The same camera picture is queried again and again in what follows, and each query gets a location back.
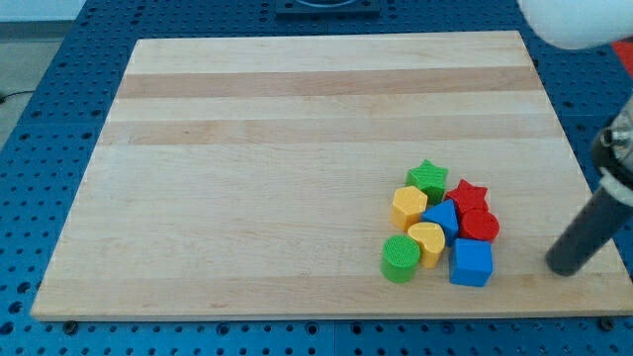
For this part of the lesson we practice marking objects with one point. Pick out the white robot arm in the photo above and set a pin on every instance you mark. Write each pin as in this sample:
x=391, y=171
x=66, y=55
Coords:
x=578, y=24

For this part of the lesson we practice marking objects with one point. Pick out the yellow heart block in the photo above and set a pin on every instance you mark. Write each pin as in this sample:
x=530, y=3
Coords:
x=431, y=241

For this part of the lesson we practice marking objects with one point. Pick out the blue cube block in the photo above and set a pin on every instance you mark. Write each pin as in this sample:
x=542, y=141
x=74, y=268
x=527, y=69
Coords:
x=471, y=262

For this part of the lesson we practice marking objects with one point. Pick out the light wooden board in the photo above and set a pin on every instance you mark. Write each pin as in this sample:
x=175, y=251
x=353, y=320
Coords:
x=252, y=178

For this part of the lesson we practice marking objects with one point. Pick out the yellow hexagon block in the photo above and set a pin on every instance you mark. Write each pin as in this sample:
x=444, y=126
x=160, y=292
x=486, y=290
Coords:
x=408, y=204

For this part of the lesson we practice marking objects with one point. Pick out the green star block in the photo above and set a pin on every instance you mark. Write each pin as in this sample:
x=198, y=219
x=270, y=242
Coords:
x=430, y=179

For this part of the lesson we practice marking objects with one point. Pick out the green cylinder block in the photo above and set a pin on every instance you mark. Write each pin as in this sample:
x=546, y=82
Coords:
x=400, y=255

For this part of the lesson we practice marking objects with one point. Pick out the blue triangle block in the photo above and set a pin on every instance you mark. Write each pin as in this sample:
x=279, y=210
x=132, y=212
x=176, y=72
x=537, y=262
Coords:
x=445, y=215

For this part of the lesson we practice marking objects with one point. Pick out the red star block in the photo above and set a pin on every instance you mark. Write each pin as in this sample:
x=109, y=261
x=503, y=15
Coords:
x=468, y=197

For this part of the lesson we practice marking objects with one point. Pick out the red cylinder block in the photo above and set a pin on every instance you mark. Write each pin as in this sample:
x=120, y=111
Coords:
x=479, y=225

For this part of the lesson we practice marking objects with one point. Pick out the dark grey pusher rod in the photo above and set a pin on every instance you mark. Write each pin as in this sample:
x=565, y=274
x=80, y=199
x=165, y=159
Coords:
x=604, y=214

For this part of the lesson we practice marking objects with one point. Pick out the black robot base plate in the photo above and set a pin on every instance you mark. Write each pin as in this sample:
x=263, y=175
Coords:
x=312, y=8

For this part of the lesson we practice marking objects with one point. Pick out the metal tool mount flange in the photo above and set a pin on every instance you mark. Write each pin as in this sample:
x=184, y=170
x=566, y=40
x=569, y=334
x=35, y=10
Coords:
x=611, y=153

